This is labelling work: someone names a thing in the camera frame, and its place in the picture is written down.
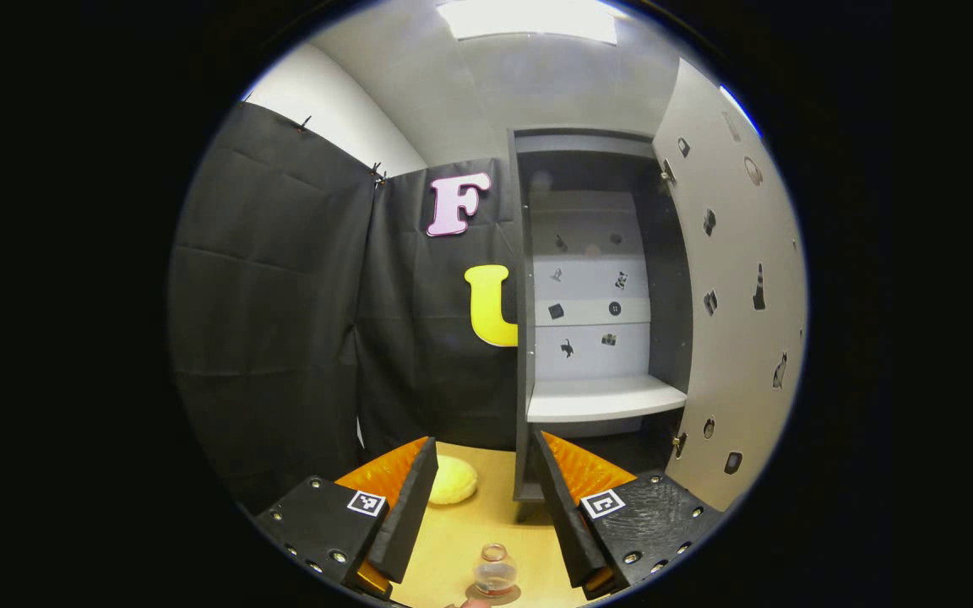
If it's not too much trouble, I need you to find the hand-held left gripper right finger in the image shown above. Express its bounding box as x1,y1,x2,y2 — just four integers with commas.
535,431,726,601

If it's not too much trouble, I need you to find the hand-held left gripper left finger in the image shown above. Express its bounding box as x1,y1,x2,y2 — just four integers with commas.
253,436,439,601

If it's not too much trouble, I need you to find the small glass bottle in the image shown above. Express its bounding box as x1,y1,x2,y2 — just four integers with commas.
473,542,518,597

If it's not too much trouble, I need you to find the dark grey cabinet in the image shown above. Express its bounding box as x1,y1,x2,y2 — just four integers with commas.
506,127,697,505

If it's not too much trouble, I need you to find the beige cabinet door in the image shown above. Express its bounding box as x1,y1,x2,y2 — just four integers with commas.
650,56,810,513

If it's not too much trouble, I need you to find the yellow lemon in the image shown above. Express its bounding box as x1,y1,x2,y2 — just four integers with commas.
427,455,480,507

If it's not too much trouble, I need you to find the black backdrop cloth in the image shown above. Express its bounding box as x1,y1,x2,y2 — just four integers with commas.
167,101,531,518

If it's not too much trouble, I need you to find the ceiling light panel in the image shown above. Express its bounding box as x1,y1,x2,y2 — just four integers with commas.
436,0,619,46

